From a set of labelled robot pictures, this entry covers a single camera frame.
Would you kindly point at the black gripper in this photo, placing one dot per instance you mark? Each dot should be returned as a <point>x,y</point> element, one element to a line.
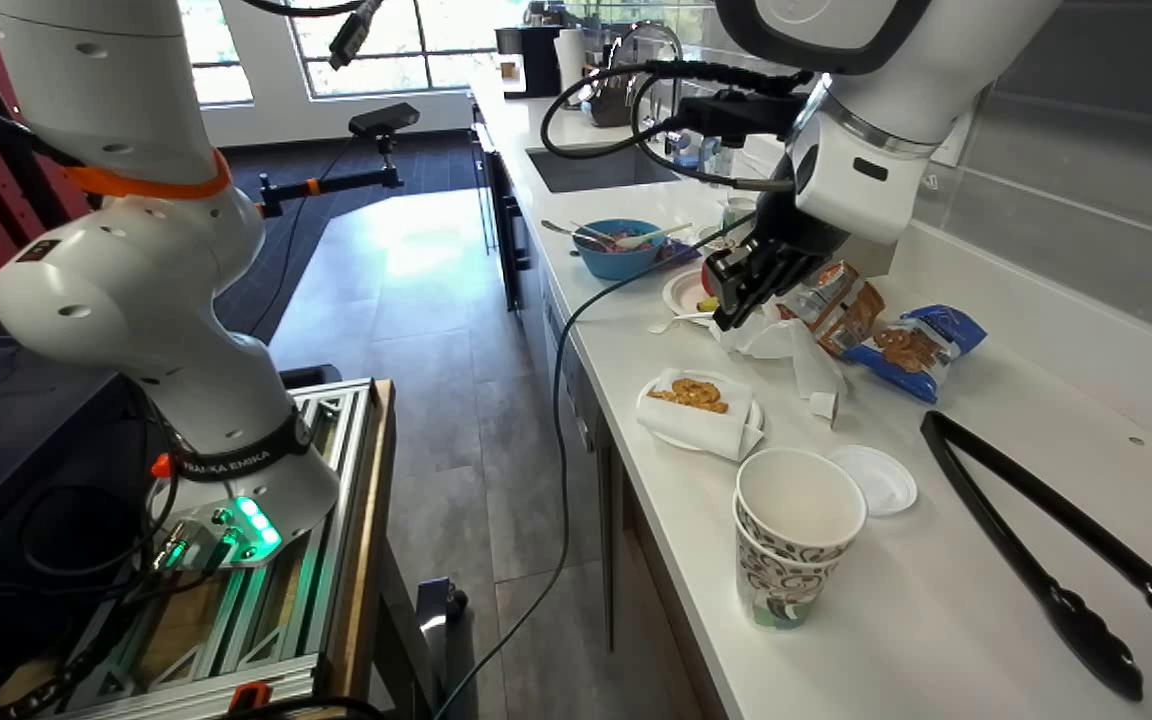
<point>797,238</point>

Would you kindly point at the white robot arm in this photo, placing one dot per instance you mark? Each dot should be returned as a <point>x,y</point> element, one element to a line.
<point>138,281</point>

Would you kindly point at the large printed paper cup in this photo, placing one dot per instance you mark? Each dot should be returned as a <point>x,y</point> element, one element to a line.
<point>797,532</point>

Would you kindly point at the crumpled white wrapper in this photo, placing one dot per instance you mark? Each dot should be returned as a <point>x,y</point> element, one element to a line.
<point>770,336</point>

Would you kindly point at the white fruit plate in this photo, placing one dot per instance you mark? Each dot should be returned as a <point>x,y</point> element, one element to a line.
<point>685,303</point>

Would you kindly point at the orange snack bag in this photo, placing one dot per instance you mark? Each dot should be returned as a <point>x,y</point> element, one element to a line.
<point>844,310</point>

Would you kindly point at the orange snack pieces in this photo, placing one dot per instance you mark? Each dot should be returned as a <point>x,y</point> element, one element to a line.
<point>688,395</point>

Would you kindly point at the small white wrapper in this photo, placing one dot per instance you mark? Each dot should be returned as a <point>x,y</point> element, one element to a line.
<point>822,386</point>

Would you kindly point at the blue plastic bowl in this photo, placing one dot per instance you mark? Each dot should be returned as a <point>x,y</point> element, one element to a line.
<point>620,259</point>

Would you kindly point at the white paper plate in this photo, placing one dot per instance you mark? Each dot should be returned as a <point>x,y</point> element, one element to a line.
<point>702,427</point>

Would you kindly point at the blue chip bag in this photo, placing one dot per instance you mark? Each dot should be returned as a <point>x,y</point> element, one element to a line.
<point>918,351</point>

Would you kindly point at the white plastic lid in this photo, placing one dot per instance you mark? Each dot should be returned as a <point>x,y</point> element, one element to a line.
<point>880,480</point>

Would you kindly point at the black coffee machine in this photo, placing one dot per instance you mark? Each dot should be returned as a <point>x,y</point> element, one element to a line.
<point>529,60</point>

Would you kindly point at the black tongs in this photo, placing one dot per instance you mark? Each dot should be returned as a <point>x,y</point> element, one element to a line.
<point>1040,562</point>

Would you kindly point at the bright window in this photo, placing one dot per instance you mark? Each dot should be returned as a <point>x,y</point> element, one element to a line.
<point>360,43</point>

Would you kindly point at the aluminium robot cart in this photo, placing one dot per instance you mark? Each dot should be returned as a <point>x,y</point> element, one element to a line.
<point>269,586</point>

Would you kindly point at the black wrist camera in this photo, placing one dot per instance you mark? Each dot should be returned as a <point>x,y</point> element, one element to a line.
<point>739,118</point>

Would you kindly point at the black camera on stand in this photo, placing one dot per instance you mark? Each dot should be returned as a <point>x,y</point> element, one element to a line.
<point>381,122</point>

